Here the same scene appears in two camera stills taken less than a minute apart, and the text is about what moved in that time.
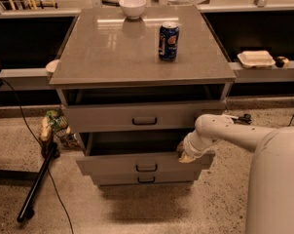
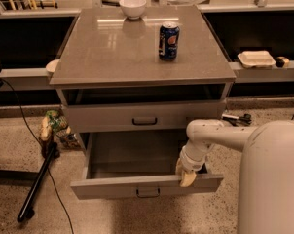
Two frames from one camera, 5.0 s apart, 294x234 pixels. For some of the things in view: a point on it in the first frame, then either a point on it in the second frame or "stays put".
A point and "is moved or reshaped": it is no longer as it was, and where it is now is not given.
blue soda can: x=168 y=41 stays put
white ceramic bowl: x=132 y=7 stays put
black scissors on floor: x=245 y=119 stays put
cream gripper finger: x=180 y=146 to x=179 y=167
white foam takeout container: x=256 y=59 stays put
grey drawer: x=139 y=153 is moved or reshaped
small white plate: x=52 y=65 stays put
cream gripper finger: x=186 y=159 to x=188 y=179
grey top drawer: x=139 y=117 stays put
